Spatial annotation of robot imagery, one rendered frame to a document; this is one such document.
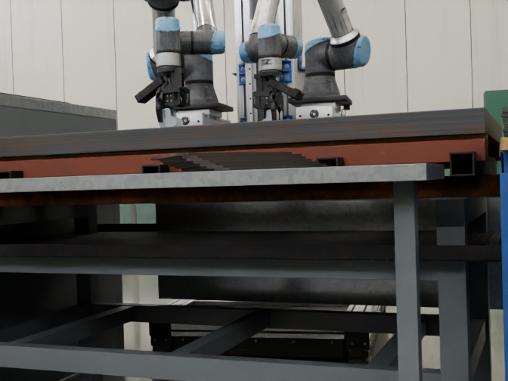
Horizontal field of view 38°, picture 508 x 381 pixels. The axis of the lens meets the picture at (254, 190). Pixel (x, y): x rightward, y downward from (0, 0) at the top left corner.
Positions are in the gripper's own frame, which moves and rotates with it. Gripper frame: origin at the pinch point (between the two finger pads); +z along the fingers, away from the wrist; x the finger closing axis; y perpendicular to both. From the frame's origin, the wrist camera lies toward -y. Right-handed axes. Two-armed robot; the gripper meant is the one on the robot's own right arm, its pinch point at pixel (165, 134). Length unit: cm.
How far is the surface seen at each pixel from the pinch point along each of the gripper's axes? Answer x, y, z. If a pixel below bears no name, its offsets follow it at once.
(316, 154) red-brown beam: -37, 59, 9
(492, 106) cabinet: 950, 43, -84
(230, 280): 41, 2, 50
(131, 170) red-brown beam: -37.0, 9.8, 11.3
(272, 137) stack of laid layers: -37, 48, 5
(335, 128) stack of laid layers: -37, 63, 3
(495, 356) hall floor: 105, 88, 88
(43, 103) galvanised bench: 25, -63, -16
